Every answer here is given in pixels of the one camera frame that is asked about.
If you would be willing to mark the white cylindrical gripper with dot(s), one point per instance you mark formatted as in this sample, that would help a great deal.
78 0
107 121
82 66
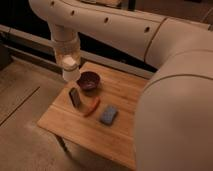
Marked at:
72 48

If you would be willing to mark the white ceramic cup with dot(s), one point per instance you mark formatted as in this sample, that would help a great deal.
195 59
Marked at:
70 69

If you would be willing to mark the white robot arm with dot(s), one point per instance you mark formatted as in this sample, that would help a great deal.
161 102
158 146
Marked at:
173 127

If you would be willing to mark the dark rectangular eraser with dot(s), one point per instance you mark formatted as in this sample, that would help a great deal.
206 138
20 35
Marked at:
75 98

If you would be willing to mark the dark purple bowl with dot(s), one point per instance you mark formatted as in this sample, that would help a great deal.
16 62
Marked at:
88 80

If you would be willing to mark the orange carrot toy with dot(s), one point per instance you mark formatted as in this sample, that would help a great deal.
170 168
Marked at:
92 107

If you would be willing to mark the wooden table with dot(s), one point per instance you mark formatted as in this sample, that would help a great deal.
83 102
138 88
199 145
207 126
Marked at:
115 141

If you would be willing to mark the blue sponge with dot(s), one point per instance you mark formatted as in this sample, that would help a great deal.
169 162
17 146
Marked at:
108 115

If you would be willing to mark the metal table leg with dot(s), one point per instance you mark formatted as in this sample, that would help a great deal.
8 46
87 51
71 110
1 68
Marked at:
61 143

